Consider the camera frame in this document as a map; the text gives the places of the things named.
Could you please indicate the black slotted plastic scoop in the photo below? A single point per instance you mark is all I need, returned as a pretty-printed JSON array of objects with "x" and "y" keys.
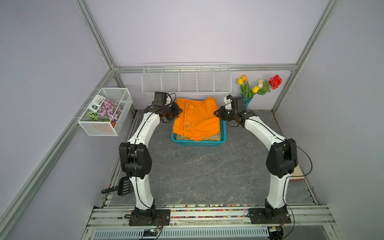
[{"x": 124, "y": 187}]

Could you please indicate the orange pants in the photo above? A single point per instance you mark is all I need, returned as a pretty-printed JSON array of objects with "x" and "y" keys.
[{"x": 197, "y": 119}]

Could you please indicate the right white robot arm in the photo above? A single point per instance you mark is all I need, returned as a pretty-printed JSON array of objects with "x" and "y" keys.
[{"x": 282, "y": 158}]

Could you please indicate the purple flower packet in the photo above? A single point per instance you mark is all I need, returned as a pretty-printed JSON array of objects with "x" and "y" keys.
[{"x": 102, "y": 109}]

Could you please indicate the teal plastic basket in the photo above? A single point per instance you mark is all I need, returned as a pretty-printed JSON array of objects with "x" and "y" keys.
[{"x": 223, "y": 138}]

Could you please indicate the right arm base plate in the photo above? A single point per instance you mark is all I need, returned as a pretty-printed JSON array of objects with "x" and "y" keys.
[{"x": 269, "y": 216}]

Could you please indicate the white wire side basket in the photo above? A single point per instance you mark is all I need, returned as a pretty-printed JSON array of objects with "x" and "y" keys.
[{"x": 121, "y": 96}]

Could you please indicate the white wire wall shelf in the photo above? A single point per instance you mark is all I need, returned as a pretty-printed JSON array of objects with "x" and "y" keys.
[{"x": 187, "y": 79}]

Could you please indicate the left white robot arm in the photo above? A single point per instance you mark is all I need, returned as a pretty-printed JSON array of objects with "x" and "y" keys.
[{"x": 135, "y": 158}]

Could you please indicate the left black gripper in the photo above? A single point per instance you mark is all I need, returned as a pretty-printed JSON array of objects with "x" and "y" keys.
[{"x": 177, "y": 111}]

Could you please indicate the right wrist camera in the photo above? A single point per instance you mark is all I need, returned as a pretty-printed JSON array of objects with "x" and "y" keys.
[{"x": 236, "y": 103}]

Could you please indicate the khaki long pants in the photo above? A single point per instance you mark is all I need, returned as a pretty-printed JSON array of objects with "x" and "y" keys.
[{"x": 212, "y": 138}]

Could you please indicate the glass vase with flowers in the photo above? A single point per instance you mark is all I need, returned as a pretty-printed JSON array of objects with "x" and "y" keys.
[{"x": 261, "y": 88}]

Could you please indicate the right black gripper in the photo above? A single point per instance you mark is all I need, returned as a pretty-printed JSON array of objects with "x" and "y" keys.
[{"x": 221, "y": 113}]

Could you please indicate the cream work glove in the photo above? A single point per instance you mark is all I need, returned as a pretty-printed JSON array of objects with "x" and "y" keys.
[{"x": 298, "y": 174}]

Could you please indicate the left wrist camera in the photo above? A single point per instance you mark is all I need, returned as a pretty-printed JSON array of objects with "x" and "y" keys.
[{"x": 160, "y": 99}]

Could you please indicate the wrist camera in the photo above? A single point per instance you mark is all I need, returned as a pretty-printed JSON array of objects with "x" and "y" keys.
[
  {"x": 160, "y": 99},
  {"x": 236, "y": 103}
]

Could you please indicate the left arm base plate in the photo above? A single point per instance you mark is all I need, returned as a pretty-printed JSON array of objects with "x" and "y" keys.
[{"x": 150, "y": 217}]

